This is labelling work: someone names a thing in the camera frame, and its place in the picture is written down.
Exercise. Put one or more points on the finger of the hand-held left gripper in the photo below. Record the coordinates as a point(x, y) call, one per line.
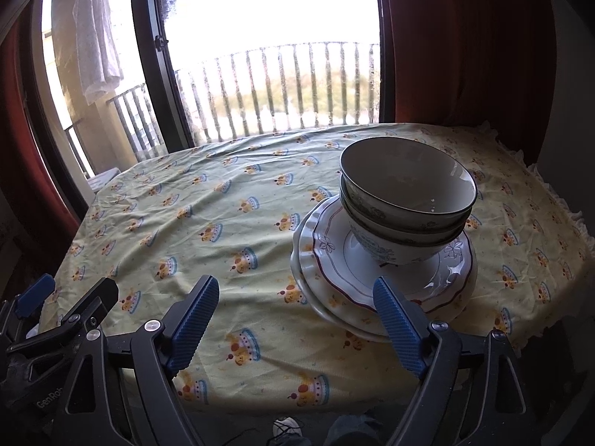
point(35, 295)
point(90, 304)

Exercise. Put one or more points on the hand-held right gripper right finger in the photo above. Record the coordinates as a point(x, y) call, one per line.
point(399, 330)

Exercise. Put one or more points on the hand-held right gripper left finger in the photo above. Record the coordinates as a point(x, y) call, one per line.
point(193, 325)

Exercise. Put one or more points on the floral bowl with dark rim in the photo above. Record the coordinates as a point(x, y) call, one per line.
point(360, 219)
point(404, 174)
point(399, 254)

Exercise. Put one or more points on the scalloped plate with dark rim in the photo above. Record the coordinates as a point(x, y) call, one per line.
point(334, 260)

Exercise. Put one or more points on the white plate with beaded rim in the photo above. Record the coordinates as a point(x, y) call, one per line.
point(305, 251)

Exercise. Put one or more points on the person's trouser leg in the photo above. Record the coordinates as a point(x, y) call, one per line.
point(353, 429)

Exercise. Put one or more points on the white air conditioner unit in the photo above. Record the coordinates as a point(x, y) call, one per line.
point(100, 180)

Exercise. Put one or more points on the yellow printed tablecloth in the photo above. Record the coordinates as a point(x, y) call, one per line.
point(209, 195)

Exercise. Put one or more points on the white shoe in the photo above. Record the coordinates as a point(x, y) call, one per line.
point(286, 429)

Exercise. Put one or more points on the red curtain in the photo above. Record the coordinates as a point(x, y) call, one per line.
point(465, 55)
point(23, 148)

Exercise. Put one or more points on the white hanging towel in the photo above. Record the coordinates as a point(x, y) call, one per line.
point(100, 32)

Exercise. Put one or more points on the balcony railing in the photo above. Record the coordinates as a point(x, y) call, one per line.
point(302, 44)

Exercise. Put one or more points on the dark window frame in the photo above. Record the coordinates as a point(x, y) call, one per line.
point(148, 79)

